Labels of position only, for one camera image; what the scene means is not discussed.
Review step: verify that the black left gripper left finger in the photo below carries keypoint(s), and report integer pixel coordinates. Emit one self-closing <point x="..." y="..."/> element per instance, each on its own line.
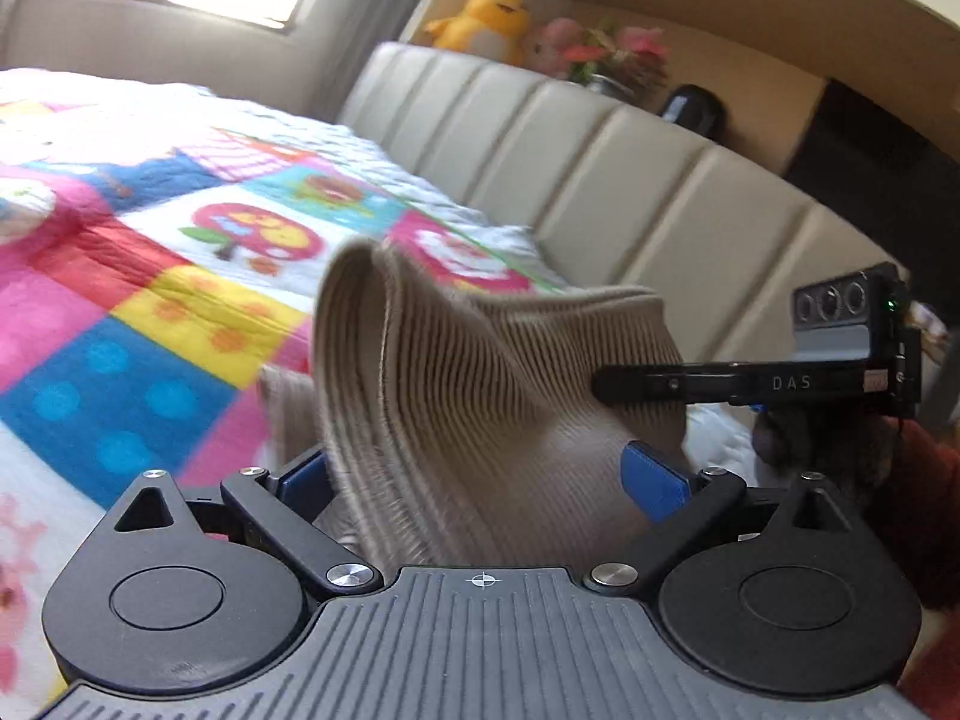
<point x="280" y="508"/>

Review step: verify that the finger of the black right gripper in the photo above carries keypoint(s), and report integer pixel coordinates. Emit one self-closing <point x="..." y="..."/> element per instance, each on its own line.
<point x="672" y="383"/>

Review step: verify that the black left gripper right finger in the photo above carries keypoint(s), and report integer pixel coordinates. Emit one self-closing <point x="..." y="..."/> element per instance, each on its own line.
<point x="685" y="512"/>

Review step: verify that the beige striped knit garment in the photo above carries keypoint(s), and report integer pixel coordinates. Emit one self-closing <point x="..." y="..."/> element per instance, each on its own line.
<point x="460" y="426"/>

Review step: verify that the beige padded headboard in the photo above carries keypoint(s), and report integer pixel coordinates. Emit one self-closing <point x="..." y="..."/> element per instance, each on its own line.
<point x="611" y="194"/>

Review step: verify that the colourful patchwork play mat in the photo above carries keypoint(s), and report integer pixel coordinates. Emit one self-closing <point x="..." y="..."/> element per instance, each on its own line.
<point x="187" y="277"/>

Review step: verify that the black speaker on shelf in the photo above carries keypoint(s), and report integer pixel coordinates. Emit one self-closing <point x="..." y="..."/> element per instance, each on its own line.
<point x="697" y="109"/>

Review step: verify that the pink artificial flowers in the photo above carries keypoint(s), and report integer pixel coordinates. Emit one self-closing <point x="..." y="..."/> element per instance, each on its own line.
<point x="628" y="64"/>

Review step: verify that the pink plush toy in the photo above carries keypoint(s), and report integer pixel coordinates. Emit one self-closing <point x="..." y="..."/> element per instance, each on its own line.
<point x="545" y="46"/>

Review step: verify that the yellow duck plush toy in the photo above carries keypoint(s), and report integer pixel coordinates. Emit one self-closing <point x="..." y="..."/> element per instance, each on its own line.
<point x="491" y="29"/>

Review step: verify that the beige pleated curtain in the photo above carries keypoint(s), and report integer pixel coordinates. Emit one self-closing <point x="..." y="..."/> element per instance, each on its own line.
<point x="364" y="25"/>

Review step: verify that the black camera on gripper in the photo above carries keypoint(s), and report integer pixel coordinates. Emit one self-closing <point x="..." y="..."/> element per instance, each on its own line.
<point x="860" y="315"/>

